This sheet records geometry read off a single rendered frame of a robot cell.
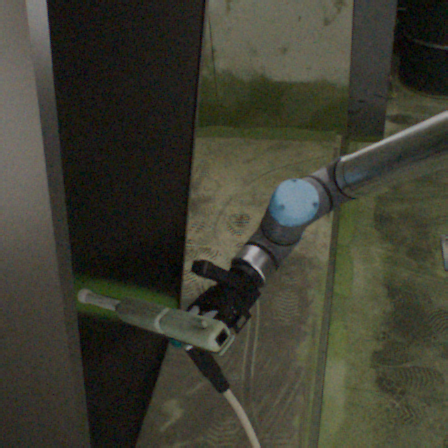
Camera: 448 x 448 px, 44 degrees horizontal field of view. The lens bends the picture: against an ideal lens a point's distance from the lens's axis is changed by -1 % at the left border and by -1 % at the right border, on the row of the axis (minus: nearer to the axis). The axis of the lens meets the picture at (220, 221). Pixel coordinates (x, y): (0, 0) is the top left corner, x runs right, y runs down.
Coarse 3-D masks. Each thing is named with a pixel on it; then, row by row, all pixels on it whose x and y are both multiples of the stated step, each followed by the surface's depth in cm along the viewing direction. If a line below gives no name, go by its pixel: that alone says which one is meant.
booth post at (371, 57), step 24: (360, 0) 235; (384, 0) 233; (360, 24) 241; (384, 24) 239; (360, 48) 248; (384, 48) 246; (360, 72) 255; (384, 72) 253; (360, 96) 263; (384, 96) 260; (360, 120) 271; (384, 120) 268
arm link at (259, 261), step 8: (248, 248) 116; (256, 248) 115; (240, 256) 115; (248, 256) 114; (256, 256) 114; (264, 256) 115; (232, 264) 118; (248, 264) 114; (256, 264) 113; (264, 264) 114; (272, 264) 115; (256, 272) 114; (264, 272) 114; (272, 272) 116; (264, 280) 114
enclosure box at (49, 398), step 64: (0, 0) 32; (64, 0) 94; (128, 0) 91; (192, 0) 89; (0, 64) 34; (64, 64) 101; (128, 64) 99; (192, 64) 97; (0, 128) 37; (64, 128) 111; (128, 128) 108; (192, 128) 105; (0, 192) 41; (64, 192) 122; (128, 192) 118; (0, 256) 46; (64, 256) 47; (128, 256) 131; (0, 320) 52; (64, 320) 50; (0, 384) 60; (64, 384) 57; (128, 384) 123
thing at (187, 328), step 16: (96, 304) 125; (112, 304) 120; (128, 304) 115; (144, 304) 112; (128, 320) 114; (144, 320) 108; (160, 320) 105; (176, 320) 102; (192, 320) 98; (208, 320) 98; (176, 336) 102; (192, 336) 97; (208, 336) 95; (192, 352) 106; (208, 352) 108; (224, 352) 96; (208, 368) 108; (224, 384) 112
